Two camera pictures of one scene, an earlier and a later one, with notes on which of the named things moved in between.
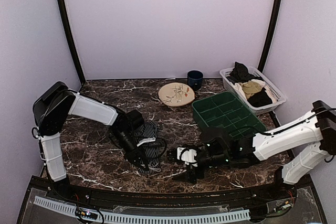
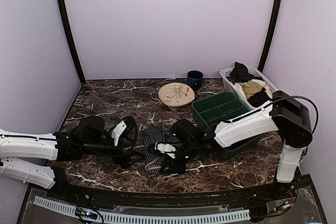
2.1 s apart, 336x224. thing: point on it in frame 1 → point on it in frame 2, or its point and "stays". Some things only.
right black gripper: [190, 175] → [174, 167]
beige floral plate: [176, 94] stays
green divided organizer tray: [224, 109] stays
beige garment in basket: [249, 88] stays
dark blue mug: [195, 79] stays
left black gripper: [133, 157] → [125, 161]
